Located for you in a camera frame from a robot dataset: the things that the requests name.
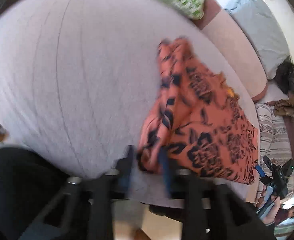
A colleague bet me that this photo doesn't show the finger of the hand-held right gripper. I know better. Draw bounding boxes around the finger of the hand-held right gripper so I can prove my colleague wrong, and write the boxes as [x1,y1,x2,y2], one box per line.
[262,155,273,172]
[254,164,266,179]

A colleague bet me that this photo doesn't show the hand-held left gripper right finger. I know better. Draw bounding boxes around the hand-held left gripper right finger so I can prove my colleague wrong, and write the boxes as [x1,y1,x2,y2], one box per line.
[158,148,270,240]

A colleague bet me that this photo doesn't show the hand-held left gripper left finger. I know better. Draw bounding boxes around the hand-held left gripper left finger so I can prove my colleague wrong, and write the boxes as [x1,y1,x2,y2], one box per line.
[34,144,139,240]

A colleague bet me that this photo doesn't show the orange black floral shirt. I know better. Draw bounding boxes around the orange black floral shirt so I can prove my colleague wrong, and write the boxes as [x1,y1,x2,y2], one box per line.
[136,37,260,185]

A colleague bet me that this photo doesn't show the person's right hand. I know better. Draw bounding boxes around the person's right hand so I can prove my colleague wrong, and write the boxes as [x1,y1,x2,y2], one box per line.
[255,184,282,227]

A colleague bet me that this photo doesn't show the striped floral blanket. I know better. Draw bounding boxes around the striped floral blanket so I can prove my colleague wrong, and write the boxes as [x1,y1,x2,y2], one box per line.
[255,103,294,200]

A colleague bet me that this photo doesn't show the printed cloth with figure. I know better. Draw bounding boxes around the printed cloth with figure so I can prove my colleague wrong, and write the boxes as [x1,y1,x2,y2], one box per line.
[274,192,294,233]

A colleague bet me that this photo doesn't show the brown ruffled garment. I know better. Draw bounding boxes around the brown ruffled garment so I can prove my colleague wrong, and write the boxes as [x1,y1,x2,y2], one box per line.
[274,80,294,117]

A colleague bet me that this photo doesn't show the black furry garment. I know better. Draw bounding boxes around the black furry garment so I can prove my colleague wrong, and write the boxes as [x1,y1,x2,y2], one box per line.
[275,61,294,96]

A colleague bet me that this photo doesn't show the person's black trousers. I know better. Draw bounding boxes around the person's black trousers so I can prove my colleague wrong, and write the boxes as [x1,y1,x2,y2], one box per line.
[0,147,117,240]

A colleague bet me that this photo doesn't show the pink bolster cushion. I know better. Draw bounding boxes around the pink bolster cushion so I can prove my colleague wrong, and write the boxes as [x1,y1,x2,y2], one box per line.
[193,0,268,103]

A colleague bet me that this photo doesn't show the grey-blue pillow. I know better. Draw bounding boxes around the grey-blue pillow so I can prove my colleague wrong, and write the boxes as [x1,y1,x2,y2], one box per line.
[224,0,291,79]

